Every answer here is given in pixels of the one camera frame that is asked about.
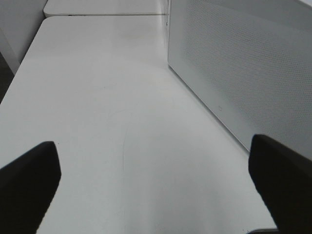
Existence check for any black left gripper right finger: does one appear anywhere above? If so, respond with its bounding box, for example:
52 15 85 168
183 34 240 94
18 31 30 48
248 134 312 234

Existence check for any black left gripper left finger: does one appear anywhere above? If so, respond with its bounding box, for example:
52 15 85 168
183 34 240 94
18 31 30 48
0 141 61 234

